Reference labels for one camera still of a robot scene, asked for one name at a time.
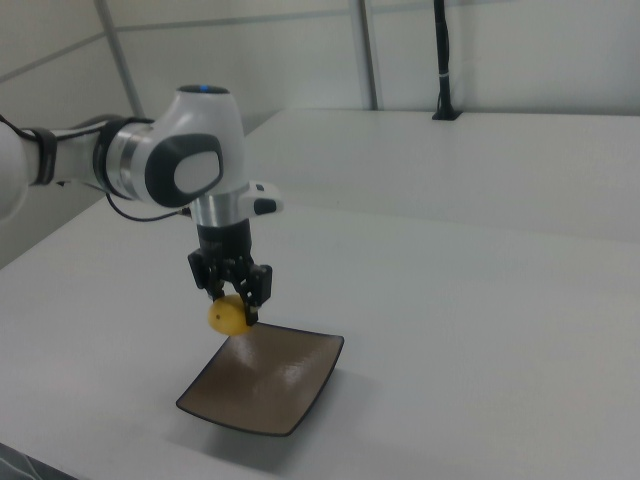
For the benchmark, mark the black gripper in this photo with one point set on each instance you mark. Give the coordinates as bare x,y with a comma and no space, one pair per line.
225,242

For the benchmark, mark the yellow lemon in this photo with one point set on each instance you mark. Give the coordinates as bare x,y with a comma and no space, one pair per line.
227,317

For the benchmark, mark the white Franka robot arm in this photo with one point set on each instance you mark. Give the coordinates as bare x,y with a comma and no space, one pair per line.
200,130

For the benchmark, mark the brown square ceramic plate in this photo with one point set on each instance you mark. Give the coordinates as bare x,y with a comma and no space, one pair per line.
270,385

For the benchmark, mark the grey metal frame post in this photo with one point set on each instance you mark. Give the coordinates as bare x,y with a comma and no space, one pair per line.
369,55
120,55

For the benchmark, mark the black camera stand pole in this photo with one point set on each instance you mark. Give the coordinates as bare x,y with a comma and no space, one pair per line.
442,50

